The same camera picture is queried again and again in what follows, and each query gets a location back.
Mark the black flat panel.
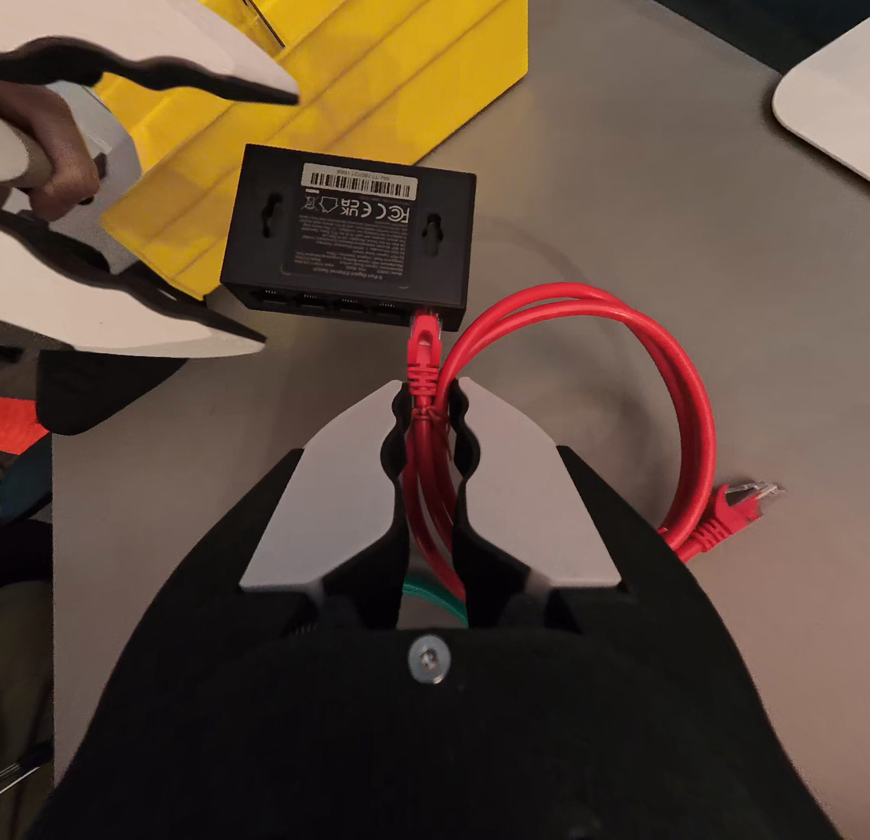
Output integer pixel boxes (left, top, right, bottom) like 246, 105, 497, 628
624, 0, 870, 74

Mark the person's left hand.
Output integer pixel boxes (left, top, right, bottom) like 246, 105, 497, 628
0, 81, 106, 224

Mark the black ethernet switch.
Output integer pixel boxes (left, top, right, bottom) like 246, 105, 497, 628
219, 143, 478, 333

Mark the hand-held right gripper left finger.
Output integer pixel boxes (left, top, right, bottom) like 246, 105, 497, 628
238, 378, 411, 598

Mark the green ethernet cable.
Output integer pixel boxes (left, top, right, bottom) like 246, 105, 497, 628
401, 577, 471, 629

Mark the red ethernet cable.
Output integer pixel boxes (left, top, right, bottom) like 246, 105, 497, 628
401, 281, 784, 604

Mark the white stand base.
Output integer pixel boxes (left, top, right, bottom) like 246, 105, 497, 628
771, 16, 870, 183

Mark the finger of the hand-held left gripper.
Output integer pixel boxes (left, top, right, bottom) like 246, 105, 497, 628
0, 0, 301, 107
0, 207, 267, 358

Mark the yellow plastic bin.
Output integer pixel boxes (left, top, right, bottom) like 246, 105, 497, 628
92, 0, 532, 302

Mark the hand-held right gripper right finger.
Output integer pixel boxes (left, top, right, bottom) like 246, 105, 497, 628
450, 377, 624, 595

